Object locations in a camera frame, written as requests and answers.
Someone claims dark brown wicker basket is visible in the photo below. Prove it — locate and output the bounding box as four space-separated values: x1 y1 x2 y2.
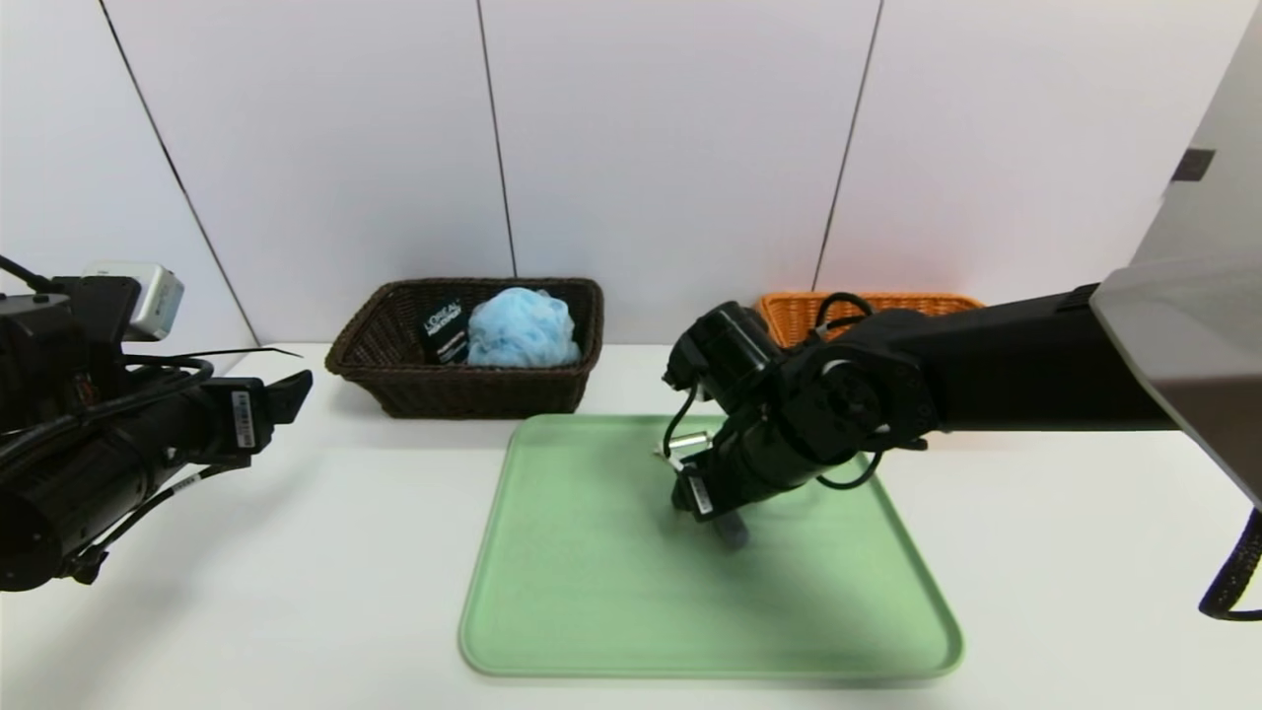
325 278 604 421

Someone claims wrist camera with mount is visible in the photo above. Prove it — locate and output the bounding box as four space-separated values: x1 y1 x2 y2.
663 301 785 415
54 261 185 348

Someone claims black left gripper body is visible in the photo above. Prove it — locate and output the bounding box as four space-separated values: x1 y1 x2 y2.
141 377 275 467

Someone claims blue mesh bath loofah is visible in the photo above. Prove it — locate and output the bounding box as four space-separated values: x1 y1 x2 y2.
465 287 583 369

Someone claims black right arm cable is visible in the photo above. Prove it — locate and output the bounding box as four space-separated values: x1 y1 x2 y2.
810 292 876 336

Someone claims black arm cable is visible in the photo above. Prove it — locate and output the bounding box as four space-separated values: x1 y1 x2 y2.
810 292 876 336
74 463 233 583

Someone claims black cosmetic tube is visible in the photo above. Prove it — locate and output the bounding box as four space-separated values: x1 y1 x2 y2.
419 299 472 366

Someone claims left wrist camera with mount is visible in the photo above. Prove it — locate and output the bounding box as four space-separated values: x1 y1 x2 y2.
54 261 185 348

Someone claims braided black cable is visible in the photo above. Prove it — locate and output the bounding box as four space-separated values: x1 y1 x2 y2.
1198 508 1262 622

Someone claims green plastic tray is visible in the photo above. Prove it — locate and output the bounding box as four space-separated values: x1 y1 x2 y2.
458 413 964 679

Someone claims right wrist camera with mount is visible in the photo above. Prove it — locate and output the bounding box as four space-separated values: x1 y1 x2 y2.
663 301 785 415

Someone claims orange wicker basket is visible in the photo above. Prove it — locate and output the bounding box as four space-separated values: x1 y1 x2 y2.
756 292 987 348

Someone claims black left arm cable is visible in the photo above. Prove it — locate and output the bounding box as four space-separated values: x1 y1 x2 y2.
74 463 233 583

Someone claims white peeler with grey handle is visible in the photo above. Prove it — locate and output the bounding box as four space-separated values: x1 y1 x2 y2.
652 430 748 550

